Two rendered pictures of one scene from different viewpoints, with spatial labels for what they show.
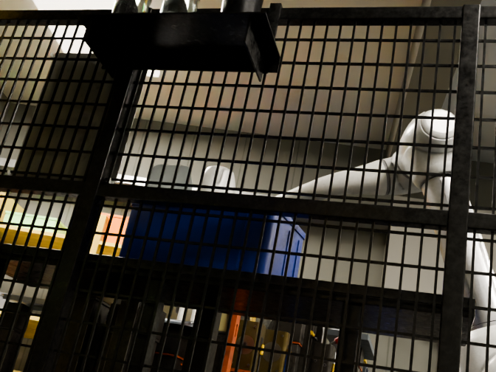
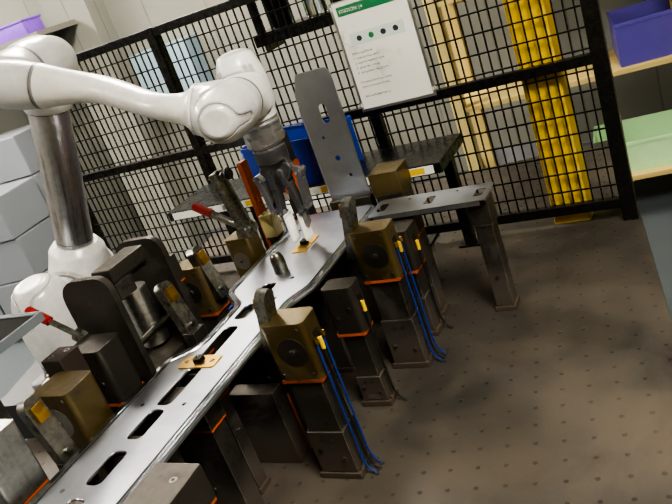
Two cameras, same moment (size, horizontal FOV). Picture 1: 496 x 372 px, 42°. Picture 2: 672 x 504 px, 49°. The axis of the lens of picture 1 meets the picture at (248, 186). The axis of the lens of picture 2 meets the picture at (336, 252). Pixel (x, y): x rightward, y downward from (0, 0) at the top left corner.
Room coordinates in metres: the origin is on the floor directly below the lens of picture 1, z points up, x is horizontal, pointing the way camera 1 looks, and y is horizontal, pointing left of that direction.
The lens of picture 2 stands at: (3.20, 0.50, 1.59)
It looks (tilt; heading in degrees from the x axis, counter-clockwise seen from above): 21 degrees down; 193
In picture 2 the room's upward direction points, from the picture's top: 20 degrees counter-clockwise
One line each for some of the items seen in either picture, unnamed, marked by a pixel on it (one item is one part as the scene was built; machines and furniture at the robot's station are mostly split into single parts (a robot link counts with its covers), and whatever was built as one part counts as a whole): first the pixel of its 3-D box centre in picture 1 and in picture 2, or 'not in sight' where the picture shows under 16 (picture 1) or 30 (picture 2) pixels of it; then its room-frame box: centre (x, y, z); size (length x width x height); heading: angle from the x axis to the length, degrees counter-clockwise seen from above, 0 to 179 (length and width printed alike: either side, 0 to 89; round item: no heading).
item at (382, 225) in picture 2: not in sight; (399, 296); (1.76, 0.27, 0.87); 0.12 x 0.07 x 0.35; 72
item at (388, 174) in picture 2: (72, 354); (406, 230); (1.42, 0.29, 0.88); 0.08 x 0.08 x 0.36; 72
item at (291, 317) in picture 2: not in sight; (325, 396); (2.08, 0.14, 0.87); 0.12 x 0.07 x 0.35; 72
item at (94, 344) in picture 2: not in sight; (128, 424); (2.04, -0.28, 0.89); 0.12 x 0.07 x 0.38; 72
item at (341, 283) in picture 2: not in sight; (367, 343); (1.88, 0.20, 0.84); 0.10 x 0.05 x 0.29; 72
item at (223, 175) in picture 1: (215, 195); (243, 87); (1.65, 0.08, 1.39); 0.13 x 0.11 x 0.16; 177
